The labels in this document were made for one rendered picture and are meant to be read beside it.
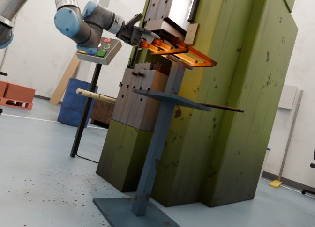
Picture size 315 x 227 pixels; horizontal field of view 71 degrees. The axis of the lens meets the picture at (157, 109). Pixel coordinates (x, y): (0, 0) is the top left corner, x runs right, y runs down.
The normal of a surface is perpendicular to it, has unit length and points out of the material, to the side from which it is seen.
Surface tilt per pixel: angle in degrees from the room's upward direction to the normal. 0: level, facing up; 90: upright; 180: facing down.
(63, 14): 94
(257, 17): 90
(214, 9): 90
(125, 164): 90
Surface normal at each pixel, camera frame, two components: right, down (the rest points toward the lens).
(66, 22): -0.17, 0.00
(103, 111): -0.37, -0.13
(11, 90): 0.87, 0.23
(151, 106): 0.69, 0.17
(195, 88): -0.68, -0.21
